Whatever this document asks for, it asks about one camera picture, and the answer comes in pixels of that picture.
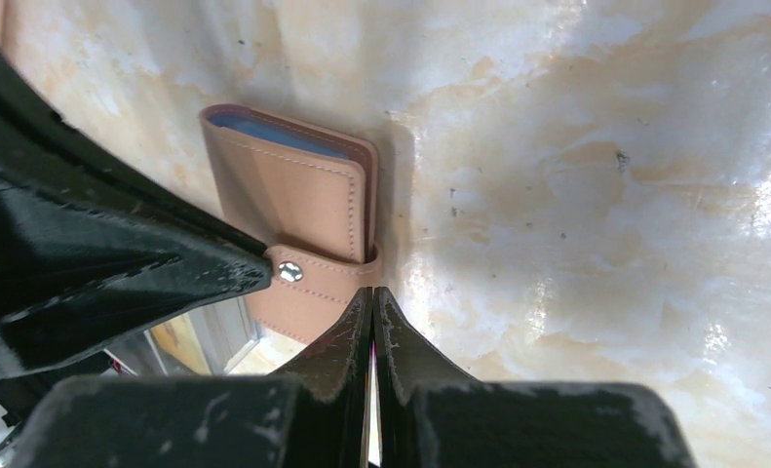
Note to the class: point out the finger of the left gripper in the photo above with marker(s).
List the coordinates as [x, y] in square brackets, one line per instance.
[45, 158]
[72, 280]

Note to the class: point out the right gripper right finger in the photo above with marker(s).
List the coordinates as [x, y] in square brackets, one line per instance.
[435, 414]

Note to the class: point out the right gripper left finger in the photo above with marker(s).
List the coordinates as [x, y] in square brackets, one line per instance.
[310, 412]

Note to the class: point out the clear plastic card box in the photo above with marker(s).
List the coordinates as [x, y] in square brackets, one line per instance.
[210, 340]

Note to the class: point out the brown leather card holder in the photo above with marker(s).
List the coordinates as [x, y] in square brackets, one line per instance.
[308, 194]

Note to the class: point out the yellow credit card stack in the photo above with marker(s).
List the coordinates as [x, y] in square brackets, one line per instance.
[178, 338]

